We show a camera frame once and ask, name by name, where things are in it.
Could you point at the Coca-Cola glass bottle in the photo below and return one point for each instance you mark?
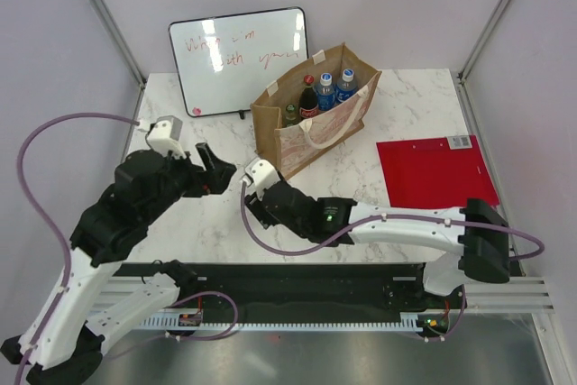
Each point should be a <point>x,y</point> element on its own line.
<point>308,103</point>

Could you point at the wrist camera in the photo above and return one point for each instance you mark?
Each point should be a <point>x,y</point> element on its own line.
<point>260,175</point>
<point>163,136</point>

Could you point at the clear soda water bottle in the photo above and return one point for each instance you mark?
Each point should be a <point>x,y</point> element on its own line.
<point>291,122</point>

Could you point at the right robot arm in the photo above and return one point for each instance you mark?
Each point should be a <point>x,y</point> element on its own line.
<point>473,240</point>

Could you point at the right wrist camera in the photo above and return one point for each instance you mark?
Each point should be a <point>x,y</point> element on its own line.
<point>260,175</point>

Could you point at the brown canvas tote bag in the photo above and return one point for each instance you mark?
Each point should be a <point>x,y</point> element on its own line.
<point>290,149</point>

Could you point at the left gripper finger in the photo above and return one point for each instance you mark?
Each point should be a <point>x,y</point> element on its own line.
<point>215,186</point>
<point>217,170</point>

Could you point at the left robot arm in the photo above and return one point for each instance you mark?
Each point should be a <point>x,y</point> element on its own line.
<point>65,345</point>

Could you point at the blue-label water bottle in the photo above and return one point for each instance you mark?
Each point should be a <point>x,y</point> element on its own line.
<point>325,92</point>
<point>346,86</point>

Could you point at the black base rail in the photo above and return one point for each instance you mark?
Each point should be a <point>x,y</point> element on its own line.
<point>314,293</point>

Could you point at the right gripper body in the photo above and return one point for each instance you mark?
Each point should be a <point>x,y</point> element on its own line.
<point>261,215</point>

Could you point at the white cable duct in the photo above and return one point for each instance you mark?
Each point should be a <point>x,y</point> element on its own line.
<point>168,320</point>

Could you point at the white dry-erase board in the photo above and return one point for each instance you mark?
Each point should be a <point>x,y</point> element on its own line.
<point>224,63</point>

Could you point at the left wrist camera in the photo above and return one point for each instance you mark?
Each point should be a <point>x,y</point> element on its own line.
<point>163,136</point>

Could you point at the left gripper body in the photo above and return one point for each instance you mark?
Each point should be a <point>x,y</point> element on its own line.
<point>184,178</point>

